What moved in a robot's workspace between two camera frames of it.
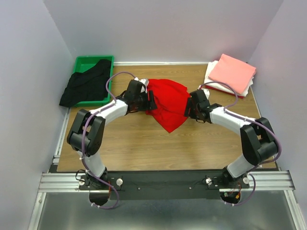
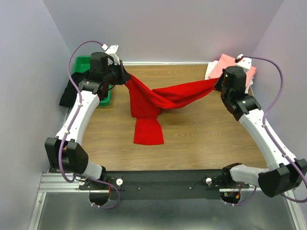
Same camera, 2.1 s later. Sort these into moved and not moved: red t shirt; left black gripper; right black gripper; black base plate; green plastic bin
Moved: red t shirt; right black gripper; left black gripper
Not moved: green plastic bin; black base plate
